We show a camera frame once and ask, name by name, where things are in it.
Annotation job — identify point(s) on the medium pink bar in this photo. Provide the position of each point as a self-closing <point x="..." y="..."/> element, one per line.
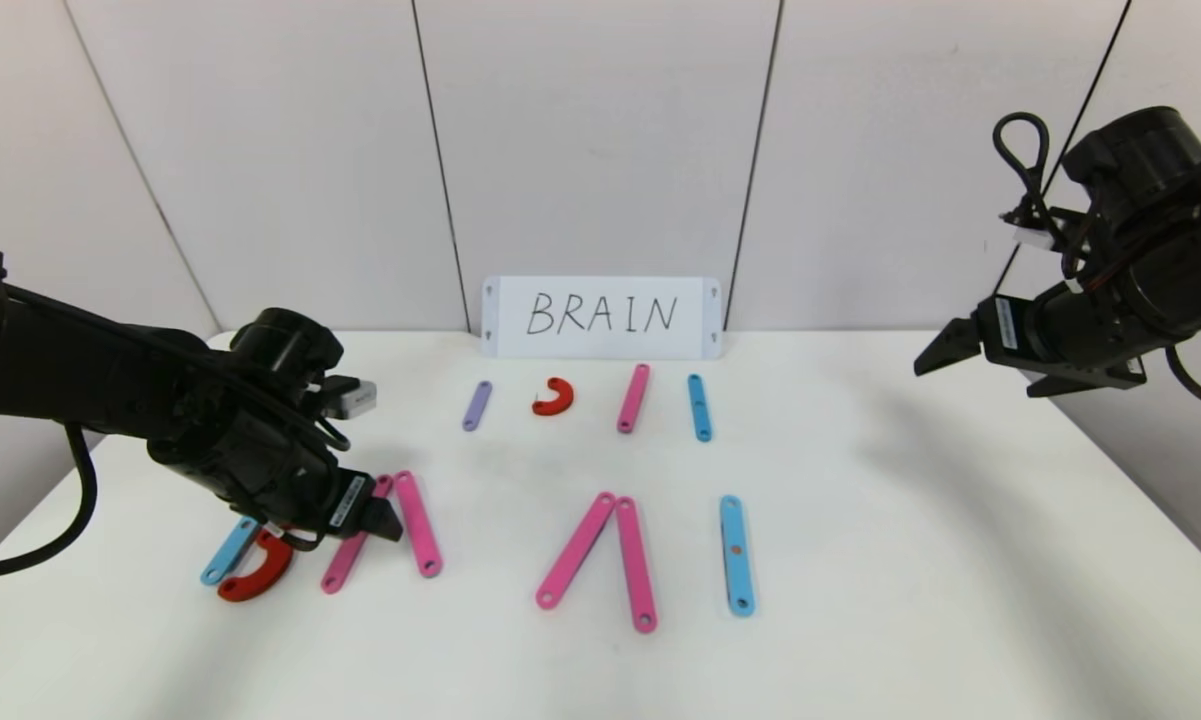
<point x="633" y="399"/>

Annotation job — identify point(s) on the long pink bar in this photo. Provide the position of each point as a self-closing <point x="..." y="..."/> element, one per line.
<point x="576" y="550"/>
<point x="343" y="565"/>
<point x="636" y="565"/>
<point x="420" y="530"/>

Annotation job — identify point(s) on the short purple bar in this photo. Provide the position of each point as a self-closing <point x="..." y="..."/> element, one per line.
<point x="477" y="406"/>

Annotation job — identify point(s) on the white BRAIN sign card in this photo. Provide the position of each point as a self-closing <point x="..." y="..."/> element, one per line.
<point x="600" y="345"/>

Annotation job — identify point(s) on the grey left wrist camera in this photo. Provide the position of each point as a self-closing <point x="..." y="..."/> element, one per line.
<point x="353" y="400"/>

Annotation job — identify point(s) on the long blue bar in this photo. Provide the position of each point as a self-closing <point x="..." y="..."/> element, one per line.
<point x="225" y="555"/>

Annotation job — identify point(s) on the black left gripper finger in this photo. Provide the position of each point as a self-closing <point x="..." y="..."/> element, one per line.
<point x="384" y="518"/>

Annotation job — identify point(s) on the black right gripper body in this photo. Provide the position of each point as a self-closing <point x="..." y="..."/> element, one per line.
<point x="1005" y="325"/>

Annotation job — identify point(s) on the short blue bar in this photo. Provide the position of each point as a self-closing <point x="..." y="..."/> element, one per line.
<point x="699" y="408"/>

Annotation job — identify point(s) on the black and orange left arm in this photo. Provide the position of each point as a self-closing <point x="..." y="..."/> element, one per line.
<point x="60" y="350"/>

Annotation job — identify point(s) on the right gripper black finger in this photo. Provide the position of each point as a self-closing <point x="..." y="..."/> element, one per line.
<point x="955" y="345"/>
<point x="1090" y="382"/>

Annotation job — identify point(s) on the small red curved piece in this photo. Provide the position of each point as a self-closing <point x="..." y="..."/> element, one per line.
<point x="564" y="398"/>

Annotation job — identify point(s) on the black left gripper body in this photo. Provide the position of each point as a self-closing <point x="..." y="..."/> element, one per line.
<point x="350" y="501"/>

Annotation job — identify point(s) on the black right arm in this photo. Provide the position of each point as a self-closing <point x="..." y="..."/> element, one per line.
<point x="1170" y="230"/>

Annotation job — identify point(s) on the large red curved piece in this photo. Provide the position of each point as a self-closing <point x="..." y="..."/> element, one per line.
<point x="265" y="578"/>

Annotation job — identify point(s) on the blue bar with orange dot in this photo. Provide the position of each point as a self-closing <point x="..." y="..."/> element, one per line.
<point x="737" y="575"/>

